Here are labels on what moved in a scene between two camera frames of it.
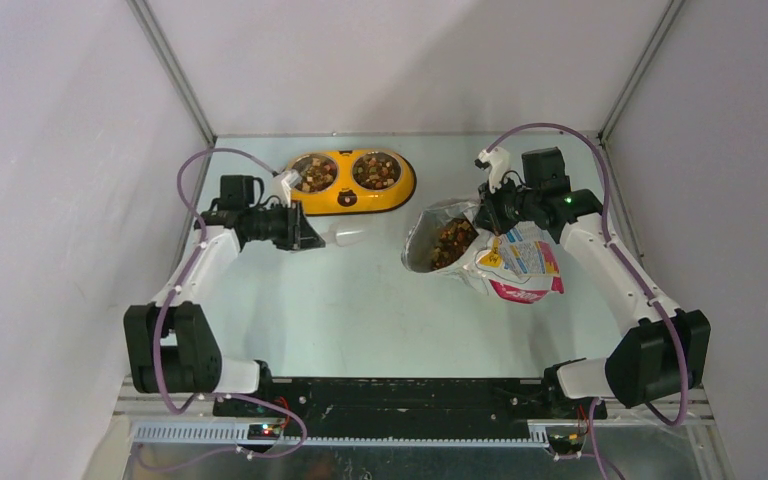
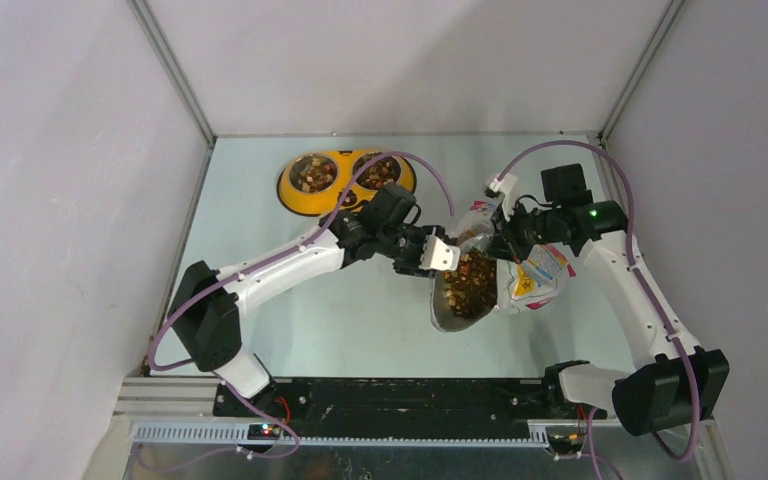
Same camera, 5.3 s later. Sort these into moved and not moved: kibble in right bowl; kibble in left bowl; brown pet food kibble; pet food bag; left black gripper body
Moved: left black gripper body; pet food bag; brown pet food kibble
Not moved: kibble in left bowl; kibble in right bowl
